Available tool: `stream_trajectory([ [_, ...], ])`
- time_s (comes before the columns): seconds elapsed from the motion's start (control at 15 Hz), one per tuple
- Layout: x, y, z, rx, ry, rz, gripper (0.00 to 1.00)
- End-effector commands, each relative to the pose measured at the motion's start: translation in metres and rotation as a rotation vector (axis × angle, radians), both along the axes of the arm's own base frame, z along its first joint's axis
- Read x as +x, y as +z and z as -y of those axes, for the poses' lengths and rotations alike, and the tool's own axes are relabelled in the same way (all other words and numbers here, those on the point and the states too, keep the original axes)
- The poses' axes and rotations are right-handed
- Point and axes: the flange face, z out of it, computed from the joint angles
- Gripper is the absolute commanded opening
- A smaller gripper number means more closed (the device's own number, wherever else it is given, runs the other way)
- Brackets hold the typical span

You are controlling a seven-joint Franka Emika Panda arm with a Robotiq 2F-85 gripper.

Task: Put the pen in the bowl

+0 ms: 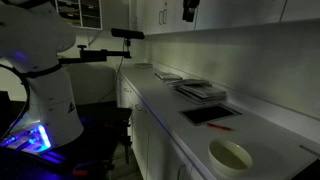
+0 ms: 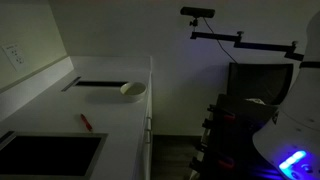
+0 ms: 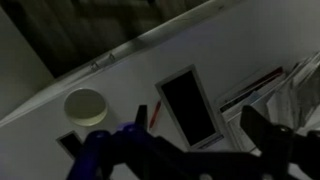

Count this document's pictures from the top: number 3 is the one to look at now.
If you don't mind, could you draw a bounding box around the large black tablet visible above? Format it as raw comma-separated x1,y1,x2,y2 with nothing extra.
155,65,223,150

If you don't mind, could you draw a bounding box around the white bowl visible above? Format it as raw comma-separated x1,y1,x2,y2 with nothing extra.
64,89,108,127

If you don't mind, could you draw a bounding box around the red pen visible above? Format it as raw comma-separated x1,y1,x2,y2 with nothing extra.
149,100,162,129

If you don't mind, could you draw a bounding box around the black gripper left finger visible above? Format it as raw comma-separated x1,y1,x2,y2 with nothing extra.
68,105,187,180

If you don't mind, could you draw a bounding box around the stack of papers and books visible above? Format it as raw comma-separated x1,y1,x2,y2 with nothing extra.
218,52,320,152

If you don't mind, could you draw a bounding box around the small black phone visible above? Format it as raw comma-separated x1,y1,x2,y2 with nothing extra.
56,131,82,158

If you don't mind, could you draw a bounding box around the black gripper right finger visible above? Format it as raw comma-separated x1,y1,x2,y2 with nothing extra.
240,105,320,180

